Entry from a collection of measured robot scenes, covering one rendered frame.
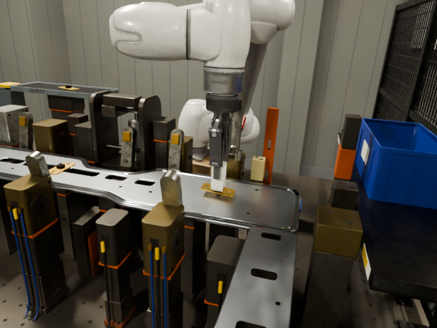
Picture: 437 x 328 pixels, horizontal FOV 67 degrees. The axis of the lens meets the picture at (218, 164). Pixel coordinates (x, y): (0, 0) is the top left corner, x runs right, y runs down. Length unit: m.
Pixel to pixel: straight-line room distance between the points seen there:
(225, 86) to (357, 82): 2.84
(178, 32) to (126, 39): 0.11
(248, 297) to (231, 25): 0.50
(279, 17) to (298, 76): 2.07
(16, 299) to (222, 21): 0.87
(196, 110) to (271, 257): 1.06
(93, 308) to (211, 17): 0.76
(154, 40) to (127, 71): 3.19
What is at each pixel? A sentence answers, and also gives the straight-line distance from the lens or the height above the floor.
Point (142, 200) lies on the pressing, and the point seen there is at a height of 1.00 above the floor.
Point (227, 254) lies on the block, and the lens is 0.67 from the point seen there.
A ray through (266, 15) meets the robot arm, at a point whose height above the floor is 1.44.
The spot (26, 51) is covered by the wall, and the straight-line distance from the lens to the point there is 3.94.
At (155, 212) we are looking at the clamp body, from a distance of 0.67.
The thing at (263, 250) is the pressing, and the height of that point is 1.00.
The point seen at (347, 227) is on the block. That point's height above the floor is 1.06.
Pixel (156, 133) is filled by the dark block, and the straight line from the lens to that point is 1.05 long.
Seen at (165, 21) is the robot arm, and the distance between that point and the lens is 0.71.
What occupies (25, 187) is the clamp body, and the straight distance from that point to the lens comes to 0.85.
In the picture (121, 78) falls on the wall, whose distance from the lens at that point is 3.94.
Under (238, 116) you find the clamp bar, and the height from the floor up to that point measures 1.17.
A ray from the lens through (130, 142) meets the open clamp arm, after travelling 1.04.
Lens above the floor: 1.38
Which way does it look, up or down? 21 degrees down
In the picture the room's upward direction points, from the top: 3 degrees clockwise
